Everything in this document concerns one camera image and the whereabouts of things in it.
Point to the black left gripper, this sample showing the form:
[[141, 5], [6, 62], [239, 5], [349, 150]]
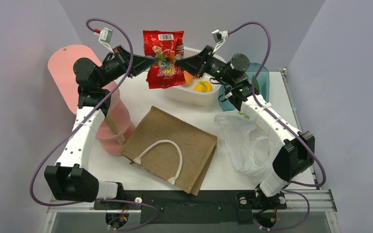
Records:
[[123, 59]]

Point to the brown paper grocery bag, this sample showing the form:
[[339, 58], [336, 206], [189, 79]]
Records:
[[171, 149]]

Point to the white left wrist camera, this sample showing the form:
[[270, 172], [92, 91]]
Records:
[[105, 36]]

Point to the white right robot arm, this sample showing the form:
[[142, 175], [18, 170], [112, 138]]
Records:
[[294, 149]]

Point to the white plastic basket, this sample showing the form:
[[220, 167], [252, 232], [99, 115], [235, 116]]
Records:
[[194, 93]]

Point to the pink tiered shelf stand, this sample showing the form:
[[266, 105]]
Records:
[[117, 125]]

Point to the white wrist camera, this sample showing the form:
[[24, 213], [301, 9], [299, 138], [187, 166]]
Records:
[[105, 36], [219, 38]]

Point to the teal transparent plastic tub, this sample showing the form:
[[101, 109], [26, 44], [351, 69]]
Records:
[[262, 85]]

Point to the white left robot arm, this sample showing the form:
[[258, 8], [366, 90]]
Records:
[[88, 86]]

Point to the green cucumber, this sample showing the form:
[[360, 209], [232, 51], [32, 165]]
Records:
[[256, 85]]

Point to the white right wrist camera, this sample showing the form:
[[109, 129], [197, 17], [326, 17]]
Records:
[[219, 38]]

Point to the red package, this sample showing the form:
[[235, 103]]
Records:
[[167, 48]]

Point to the white plastic grocery bag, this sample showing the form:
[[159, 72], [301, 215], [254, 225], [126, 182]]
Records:
[[250, 149]]

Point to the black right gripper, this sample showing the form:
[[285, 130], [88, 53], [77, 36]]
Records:
[[193, 64]]

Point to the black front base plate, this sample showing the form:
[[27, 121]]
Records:
[[208, 207]]

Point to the orange yellow mango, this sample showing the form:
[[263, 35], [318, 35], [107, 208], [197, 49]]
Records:
[[188, 78]]

